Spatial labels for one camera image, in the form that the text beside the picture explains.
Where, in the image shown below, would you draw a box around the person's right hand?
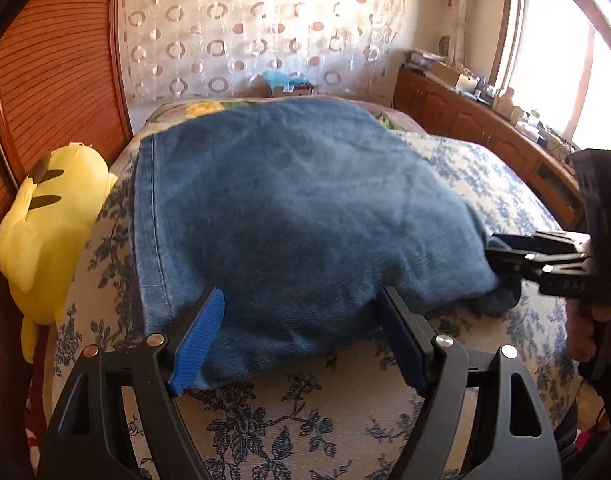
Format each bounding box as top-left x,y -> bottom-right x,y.
564,300 -> 599,363

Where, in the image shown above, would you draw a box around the yellow plush toy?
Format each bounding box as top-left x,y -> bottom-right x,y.
0,142 -> 119,366

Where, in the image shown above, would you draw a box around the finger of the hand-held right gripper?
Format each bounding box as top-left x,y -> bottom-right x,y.
490,230 -> 591,257
485,250 -> 593,297

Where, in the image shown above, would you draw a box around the open cardboard box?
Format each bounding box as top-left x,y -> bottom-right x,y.
428,61 -> 473,88

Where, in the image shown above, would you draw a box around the beige window curtain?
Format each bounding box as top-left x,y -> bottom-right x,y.
438,0 -> 481,61

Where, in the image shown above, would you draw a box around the red patterned cloth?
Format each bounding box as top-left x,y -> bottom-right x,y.
23,365 -> 51,461

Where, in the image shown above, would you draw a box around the circle patterned sheer curtain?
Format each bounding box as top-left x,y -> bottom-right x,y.
116,0 -> 406,103

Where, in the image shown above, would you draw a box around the pink thermos jug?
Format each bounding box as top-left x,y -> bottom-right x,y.
494,87 -> 519,116

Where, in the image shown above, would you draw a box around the blue denim pants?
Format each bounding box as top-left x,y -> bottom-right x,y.
133,97 -> 523,391

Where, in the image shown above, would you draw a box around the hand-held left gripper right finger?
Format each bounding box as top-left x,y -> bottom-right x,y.
378,286 -> 563,480

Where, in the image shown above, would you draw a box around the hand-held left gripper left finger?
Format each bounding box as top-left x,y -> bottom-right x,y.
36,286 -> 226,480

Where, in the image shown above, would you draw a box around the blue floral bedsheet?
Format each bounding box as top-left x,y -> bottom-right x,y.
40,130 -> 586,480

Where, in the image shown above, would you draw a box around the window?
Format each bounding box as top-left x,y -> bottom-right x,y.
503,0 -> 611,151

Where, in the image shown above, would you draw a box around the wooden louvered wardrobe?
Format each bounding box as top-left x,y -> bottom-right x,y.
0,0 -> 134,376

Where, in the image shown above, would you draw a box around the cardboard box with red print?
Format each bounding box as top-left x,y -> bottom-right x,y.
270,82 -> 319,98

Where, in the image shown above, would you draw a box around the blue crumpled bag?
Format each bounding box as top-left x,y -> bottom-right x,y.
263,69 -> 311,88

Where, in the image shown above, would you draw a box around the wooden cabinet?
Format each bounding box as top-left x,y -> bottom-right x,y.
393,67 -> 586,231

